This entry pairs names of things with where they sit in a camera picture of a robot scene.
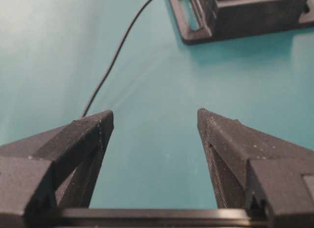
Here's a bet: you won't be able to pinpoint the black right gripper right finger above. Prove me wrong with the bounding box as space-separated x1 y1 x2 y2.
197 108 314 228

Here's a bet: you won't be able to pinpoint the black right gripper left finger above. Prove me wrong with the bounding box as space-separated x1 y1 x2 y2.
0 110 114 215

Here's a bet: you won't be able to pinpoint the black USB cable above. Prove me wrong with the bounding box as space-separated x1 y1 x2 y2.
82 0 164 117

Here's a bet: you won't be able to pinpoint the black bench vise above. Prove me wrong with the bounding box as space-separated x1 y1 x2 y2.
169 0 314 45

